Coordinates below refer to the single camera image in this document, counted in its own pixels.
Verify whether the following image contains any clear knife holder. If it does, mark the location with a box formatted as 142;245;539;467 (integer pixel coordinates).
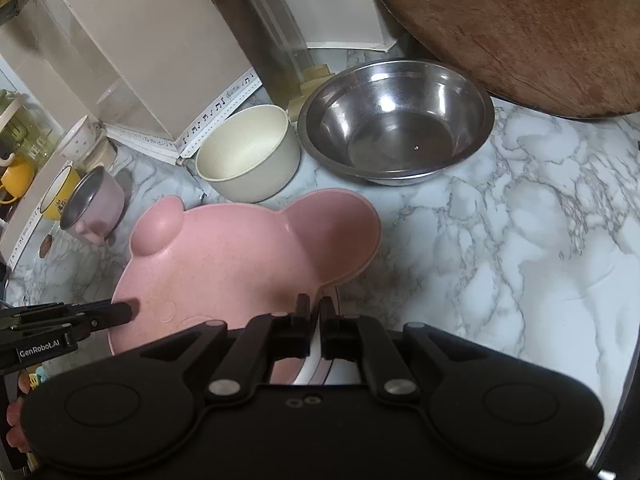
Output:
235;0;308;111

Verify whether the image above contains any pink bear-shaped plate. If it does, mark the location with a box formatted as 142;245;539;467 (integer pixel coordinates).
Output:
107;188;383;386

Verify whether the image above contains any white music note edge strip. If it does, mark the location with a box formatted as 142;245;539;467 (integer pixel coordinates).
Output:
0;71;261;266

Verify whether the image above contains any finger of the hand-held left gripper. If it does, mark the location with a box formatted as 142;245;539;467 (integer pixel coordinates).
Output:
89;299;134;330

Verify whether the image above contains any pink steel bowl with handles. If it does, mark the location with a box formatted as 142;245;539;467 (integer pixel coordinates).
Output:
60;165;126;247

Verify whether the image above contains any person's left hand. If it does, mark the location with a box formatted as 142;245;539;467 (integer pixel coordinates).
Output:
6;399;31;453

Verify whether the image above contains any yellow enamel cup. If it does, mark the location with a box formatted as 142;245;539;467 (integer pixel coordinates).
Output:
39;165;83;222

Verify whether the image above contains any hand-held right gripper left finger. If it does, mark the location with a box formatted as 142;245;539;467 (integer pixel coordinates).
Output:
140;294;317;403

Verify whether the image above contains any large stainless steel bowl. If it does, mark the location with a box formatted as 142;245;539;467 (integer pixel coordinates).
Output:
298;59;496;187

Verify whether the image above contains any round wooden cutting board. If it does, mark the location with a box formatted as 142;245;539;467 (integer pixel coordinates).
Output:
357;0;640;120

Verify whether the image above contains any small white plate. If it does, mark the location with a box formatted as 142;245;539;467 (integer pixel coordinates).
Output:
295;330;326;386

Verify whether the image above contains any yellow mug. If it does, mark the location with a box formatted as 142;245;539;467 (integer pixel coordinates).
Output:
0;155;36;206

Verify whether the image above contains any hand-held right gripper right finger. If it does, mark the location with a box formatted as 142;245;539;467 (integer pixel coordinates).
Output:
320;296;488;403

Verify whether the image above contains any cream plastic bowl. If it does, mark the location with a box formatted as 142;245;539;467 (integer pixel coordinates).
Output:
195;104;302;204

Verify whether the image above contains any beige round container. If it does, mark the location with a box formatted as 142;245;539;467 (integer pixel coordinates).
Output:
82;132;118;170

